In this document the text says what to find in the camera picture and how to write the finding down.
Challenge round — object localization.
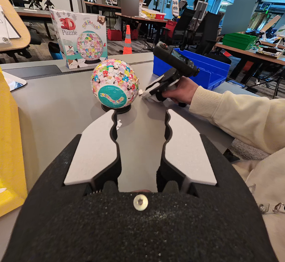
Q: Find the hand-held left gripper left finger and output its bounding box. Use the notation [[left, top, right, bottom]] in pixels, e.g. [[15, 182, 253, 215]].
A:
[[64, 110, 122, 192]]

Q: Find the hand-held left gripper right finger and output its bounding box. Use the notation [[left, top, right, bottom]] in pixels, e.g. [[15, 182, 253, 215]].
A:
[[156, 109, 217, 193]]

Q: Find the round black ball stand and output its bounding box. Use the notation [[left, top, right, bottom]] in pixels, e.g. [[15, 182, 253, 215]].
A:
[[101, 104, 132, 114]]

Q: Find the colourful puzzle ball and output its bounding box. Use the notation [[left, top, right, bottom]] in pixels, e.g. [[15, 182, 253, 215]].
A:
[[90, 59, 139, 109]]

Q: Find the person's right forearm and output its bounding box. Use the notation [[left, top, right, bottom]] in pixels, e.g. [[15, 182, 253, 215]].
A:
[[189, 86, 285, 155]]

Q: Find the puzzle box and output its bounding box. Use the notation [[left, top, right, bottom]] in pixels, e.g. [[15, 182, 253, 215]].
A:
[[49, 8, 108, 69]]

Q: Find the person's right hand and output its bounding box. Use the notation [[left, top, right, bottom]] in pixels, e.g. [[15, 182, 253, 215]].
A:
[[162, 76, 200, 107]]

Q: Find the black office chair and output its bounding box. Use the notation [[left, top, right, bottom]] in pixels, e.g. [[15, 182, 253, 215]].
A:
[[191, 11, 232, 65], [160, 8, 196, 49], [0, 48, 32, 64]]

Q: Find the blue plastic bin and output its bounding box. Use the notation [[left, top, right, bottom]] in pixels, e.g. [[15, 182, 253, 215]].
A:
[[153, 48, 231, 90]]

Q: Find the black bag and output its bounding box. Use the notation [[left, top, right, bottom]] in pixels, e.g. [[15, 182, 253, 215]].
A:
[[223, 148, 240, 163]]

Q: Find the orange traffic cone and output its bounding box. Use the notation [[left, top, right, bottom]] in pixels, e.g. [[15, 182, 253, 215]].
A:
[[123, 25, 133, 54]]

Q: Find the yellow and red parts tray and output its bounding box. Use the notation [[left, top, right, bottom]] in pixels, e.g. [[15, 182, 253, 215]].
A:
[[141, 8, 167, 20]]

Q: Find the brown edged desk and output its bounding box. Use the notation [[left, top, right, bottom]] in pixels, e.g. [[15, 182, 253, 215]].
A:
[[16, 10, 54, 41], [116, 13, 170, 44]]

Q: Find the wooden table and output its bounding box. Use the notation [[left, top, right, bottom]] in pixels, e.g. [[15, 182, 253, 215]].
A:
[[215, 43, 285, 84]]

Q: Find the dark waste bin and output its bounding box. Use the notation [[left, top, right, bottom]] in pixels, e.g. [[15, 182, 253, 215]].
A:
[[49, 42, 64, 60]]

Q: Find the white printed sheet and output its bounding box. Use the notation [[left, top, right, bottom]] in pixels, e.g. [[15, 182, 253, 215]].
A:
[[1, 71, 27, 92]]

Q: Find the round wooden tabletop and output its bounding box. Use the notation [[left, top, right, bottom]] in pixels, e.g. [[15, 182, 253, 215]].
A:
[[0, 0, 31, 52]]

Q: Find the white paper poster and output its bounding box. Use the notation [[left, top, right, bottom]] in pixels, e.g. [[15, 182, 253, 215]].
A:
[[0, 6, 21, 44]]

